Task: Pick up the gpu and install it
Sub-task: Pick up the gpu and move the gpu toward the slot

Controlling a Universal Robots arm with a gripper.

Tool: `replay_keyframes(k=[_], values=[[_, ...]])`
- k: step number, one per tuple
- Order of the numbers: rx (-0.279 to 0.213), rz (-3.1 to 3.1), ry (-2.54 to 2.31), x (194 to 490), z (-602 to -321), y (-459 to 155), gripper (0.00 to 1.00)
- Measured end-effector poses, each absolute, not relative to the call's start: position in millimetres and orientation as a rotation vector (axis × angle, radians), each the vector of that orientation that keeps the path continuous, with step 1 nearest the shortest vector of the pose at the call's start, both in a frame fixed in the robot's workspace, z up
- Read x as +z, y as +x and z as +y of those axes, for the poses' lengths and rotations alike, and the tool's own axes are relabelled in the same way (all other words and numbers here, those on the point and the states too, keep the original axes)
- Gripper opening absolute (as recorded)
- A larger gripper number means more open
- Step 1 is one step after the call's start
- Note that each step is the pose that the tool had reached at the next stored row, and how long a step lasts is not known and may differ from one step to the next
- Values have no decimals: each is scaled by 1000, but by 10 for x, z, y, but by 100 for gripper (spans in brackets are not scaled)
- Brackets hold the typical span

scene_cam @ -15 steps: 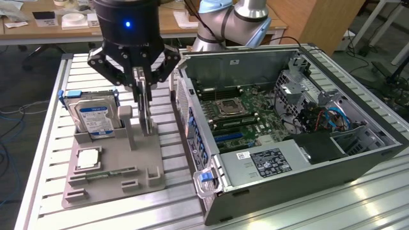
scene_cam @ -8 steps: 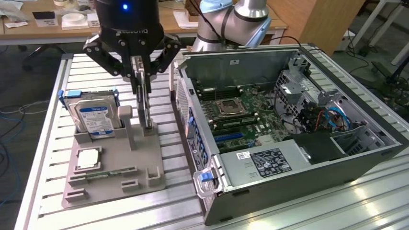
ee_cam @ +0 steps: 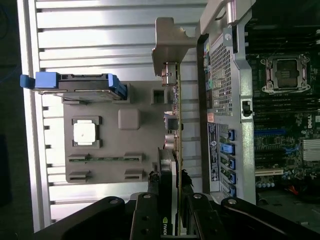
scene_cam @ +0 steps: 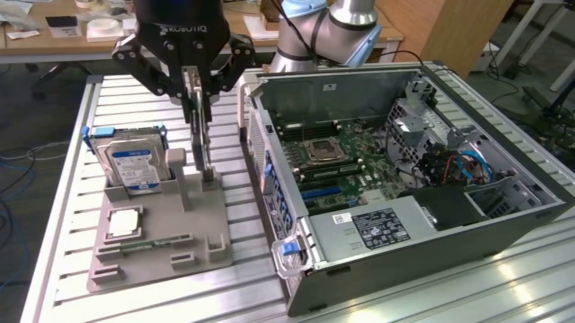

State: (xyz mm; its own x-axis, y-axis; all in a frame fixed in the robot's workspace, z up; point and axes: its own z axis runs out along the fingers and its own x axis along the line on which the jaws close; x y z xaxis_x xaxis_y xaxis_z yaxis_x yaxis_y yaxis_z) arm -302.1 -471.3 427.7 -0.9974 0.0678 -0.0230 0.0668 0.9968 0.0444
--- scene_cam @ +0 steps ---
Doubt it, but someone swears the black graphics card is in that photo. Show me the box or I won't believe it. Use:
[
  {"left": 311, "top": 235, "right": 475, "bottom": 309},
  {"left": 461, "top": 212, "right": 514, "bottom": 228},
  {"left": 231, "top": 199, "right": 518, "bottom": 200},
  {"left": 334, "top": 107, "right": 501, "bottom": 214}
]
[{"left": 180, "top": 65, "right": 216, "bottom": 184}]

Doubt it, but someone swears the grey parts rack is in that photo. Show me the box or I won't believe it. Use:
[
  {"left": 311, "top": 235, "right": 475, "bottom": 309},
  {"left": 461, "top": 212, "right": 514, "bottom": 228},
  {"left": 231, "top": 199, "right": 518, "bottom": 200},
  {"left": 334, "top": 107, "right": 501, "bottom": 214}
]
[{"left": 87, "top": 147, "right": 235, "bottom": 294}]

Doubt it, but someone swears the white paper stack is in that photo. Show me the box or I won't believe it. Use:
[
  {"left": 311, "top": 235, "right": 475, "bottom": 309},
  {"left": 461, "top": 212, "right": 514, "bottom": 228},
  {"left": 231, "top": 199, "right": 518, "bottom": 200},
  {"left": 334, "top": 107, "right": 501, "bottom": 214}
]
[{"left": 244, "top": 15, "right": 282, "bottom": 41}]

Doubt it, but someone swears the silver CPU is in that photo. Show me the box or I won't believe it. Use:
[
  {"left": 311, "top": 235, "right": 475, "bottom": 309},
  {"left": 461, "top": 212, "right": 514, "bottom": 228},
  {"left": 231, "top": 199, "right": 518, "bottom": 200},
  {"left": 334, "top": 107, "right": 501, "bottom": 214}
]
[{"left": 108, "top": 211, "right": 142, "bottom": 237}]

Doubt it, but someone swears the metal disk bay cage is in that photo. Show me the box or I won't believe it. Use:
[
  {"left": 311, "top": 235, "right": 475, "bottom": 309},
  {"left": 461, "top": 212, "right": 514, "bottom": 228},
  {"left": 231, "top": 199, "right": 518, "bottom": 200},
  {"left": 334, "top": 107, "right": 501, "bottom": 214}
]
[
  {"left": 385, "top": 96, "right": 450, "bottom": 162},
  {"left": 462, "top": 168, "right": 557, "bottom": 221}
]

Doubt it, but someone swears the red wire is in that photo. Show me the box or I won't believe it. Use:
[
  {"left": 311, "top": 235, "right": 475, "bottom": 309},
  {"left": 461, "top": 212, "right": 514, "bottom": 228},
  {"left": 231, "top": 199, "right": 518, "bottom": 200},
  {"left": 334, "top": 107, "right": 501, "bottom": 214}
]
[{"left": 441, "top": 151, "right": 455, "bottom": 185}]

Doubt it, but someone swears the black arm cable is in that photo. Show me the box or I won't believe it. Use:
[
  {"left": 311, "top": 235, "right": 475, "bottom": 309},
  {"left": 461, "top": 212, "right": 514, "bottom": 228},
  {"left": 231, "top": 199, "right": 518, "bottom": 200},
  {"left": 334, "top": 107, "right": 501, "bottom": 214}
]
[{"left": 268, "top": 0, "right": 318, "bottom": 67}]

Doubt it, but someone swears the wooden cabinet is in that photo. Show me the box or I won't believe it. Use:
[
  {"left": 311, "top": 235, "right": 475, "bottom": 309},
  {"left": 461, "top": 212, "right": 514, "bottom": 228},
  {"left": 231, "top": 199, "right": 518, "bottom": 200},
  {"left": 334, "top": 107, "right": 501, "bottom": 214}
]
[{"left": 403, "top": 0, "right": 517, "bottom": 79}]

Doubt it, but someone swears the white box with black label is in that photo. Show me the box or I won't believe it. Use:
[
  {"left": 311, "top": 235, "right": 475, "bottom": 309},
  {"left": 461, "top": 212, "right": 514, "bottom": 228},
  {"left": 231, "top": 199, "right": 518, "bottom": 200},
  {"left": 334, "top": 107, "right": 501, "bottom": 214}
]
[{"left": 44, "top": 15, "right": 83, "bottom": 38}]

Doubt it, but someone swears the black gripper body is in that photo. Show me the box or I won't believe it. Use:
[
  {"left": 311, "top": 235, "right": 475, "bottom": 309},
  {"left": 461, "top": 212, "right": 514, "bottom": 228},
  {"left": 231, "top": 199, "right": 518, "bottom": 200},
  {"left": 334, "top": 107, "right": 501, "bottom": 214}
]
[{"left": 132, "top": 0, "right": 232, "bottom": 74}]

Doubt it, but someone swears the blue expansion slot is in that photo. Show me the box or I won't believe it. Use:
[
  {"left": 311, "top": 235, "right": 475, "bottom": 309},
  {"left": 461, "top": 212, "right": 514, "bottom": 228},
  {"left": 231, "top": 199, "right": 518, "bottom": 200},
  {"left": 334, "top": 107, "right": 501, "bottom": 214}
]
[{"left": 302, "top": 186, "right": 342, "bottom": 201}]

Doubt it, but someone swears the hard disk with blue bracket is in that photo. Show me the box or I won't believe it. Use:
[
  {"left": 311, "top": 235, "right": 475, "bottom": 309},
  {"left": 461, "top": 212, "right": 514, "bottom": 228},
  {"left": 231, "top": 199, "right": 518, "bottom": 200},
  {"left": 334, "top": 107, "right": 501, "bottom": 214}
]
[{"left": 82, "top": 123, "right": 171, "bottom": 199}]

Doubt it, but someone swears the open black PC case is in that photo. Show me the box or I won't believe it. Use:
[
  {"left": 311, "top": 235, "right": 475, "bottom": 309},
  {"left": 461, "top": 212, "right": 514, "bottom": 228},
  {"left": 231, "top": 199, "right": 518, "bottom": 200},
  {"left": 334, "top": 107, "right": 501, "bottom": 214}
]
[{"left": 236, "top": 60, "right": 575, "bottom": 319}]

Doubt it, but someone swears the white box with tape roll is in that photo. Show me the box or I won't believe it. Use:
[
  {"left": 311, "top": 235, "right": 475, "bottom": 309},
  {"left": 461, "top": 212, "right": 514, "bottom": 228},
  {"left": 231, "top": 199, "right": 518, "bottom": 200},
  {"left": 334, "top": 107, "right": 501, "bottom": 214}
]
[{"left": 86, "top": 18, "right": 126, "bottom": 43}]

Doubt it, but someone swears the black office chair base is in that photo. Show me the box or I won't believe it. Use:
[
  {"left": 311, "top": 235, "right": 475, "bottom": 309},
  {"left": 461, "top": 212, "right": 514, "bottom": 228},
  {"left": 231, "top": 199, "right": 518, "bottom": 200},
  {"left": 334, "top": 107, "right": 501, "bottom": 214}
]
[{"left": 27, "top": 62, "right": 95, "bottom": 100}]

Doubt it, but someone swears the black installed RAM stick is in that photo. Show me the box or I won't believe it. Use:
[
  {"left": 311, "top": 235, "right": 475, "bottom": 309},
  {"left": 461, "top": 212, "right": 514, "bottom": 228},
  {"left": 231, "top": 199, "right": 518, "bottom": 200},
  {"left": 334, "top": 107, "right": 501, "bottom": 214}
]
[{"left": 298, "top": 162, "right": 365, "bottom": 180}]

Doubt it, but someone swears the grey power supply unit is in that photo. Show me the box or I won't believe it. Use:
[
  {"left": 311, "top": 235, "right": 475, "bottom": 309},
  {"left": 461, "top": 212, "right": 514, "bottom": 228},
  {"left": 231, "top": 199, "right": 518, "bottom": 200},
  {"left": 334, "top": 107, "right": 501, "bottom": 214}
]
[{"left": 308, "top": 196, "right": 439, "bottom": 264}]

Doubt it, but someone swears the black cable behind case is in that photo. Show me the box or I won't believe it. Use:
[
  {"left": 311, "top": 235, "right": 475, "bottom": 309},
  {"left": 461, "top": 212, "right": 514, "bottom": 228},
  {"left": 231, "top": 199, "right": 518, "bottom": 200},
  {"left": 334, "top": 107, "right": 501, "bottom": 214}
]
[{"left": 359, "top": 49, "right": 455, "bottom": 73}]

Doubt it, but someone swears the wooden desk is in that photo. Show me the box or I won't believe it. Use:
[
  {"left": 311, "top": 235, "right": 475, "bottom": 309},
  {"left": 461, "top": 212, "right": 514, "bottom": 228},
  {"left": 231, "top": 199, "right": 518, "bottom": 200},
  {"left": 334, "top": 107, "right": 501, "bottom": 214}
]
[{"left": 0, "top": 0, "right": 406, "bottom": 65}]

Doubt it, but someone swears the metal CPU socket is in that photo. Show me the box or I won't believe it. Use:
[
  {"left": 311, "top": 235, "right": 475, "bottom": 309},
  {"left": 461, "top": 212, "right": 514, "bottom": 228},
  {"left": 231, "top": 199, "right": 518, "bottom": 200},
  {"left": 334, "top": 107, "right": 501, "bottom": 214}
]
[{"left": 304, "top": 137, "right": 349, "bottom": 165}]

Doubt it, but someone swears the green motherboard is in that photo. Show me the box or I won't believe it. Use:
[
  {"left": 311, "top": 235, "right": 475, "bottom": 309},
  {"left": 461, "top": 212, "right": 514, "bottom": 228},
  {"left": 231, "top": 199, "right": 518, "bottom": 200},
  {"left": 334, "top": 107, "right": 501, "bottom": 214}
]
[{"left": 268, "top": 112, "right": 409, "bottom": 216}]

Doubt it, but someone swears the green RAM stick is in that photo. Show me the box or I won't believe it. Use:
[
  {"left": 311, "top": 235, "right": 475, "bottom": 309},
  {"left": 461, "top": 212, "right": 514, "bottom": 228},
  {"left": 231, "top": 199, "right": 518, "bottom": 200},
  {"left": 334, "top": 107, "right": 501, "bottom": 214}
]
[{"left": 120, "top": 235, "right": 186, "bottom": 254}]

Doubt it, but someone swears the blue wire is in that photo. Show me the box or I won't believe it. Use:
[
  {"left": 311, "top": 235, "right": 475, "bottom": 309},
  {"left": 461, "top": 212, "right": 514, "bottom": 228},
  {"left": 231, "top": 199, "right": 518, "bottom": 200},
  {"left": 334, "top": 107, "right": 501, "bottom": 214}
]
[{"left": 451, "top": 150, "right": 495, "bottom": 185}]

